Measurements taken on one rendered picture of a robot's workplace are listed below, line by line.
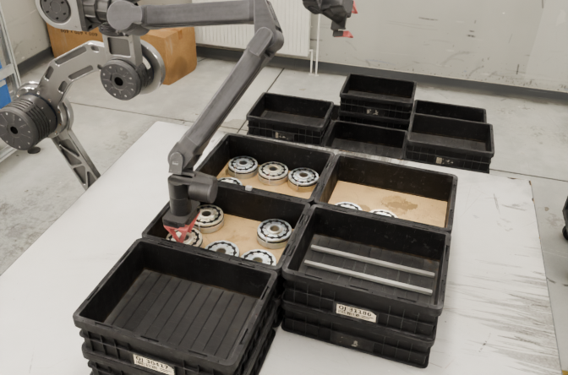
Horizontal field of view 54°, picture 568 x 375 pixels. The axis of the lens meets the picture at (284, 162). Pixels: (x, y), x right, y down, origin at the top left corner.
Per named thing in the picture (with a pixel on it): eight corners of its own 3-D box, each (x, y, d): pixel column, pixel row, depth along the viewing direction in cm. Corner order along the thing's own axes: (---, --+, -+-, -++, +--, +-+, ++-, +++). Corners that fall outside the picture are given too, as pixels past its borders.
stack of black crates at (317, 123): (246, 188, 302) (244, 116, 278) (263, 160, 327) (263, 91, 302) (317, 202, 293) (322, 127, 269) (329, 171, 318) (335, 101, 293)
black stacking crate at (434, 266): (280, 304, 145) (280, 272, 139) (310, 235, 169) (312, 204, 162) (434, 345, 135) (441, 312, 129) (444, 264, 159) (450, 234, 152)
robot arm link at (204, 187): (184, 149, 149) (171, 151, 141) (224, 156, 147) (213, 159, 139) (178, 192, 151) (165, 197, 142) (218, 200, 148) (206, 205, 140)
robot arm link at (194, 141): (270, 29, 142) (259, 21, 132) (287, 41, 141) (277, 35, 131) (177, 158, 151) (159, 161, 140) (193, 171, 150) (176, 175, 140)
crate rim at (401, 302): (279, 278, 140) (279, 270, 138) (312, 209, 164) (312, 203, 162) (441, 318, 129) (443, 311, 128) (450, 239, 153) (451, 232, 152)
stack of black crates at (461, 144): (394, 215, 285) (406, 140, 260) (400, 183, 309) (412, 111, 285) (474, 230, 276) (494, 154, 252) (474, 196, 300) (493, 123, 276)
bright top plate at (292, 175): (283, 181, 184) (283, 179, 184) (295, 165, 192) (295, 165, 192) (312, 188, 181) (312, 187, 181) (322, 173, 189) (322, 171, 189)
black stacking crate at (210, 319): (79, 352, 131) (69, 319, 125) (144, 269, 155) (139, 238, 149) (234, 402, 121) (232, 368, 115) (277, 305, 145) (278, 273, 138)
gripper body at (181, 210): (200, 207, 154) (199, 185, 150) (183, 229, 146) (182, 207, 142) (179, 202, 156) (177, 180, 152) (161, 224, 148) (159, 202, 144)
